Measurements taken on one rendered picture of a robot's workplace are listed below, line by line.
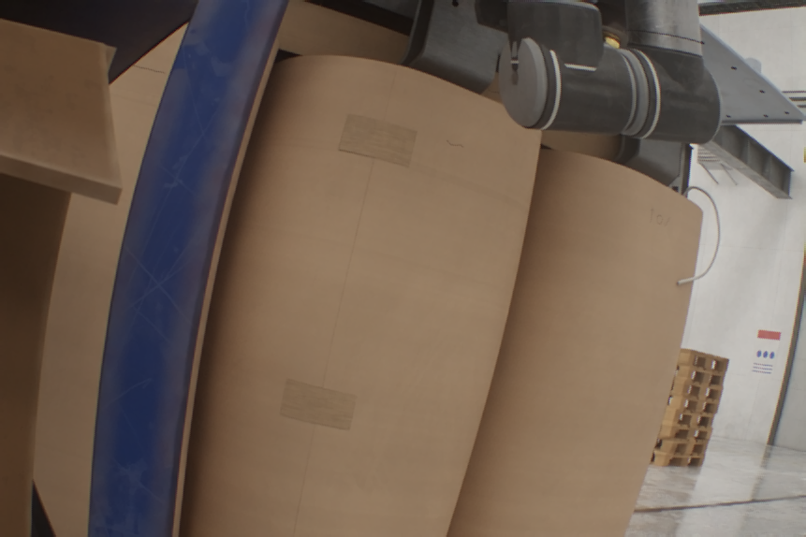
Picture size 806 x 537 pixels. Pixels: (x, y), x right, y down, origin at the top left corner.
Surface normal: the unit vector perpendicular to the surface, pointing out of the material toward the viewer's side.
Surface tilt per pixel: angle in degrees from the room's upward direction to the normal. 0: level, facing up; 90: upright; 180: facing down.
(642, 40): 109
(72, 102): 26
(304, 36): 90
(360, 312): 90
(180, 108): 90
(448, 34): 90
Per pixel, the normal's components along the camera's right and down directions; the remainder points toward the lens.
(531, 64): -0.91, 0.00
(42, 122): 0.42, -0.85
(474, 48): 0.52, 0.04
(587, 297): -0.07, -0.10
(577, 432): 0.21, -0.04
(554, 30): -0.24, 0.16
